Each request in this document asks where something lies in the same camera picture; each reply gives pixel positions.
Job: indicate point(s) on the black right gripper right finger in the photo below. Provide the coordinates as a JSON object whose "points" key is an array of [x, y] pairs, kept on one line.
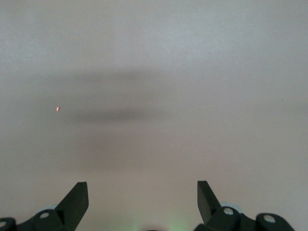
{"points": [[209, 207]]}

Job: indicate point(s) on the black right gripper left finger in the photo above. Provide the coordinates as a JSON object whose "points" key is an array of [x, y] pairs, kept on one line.
{"points": [[72, 209]]}

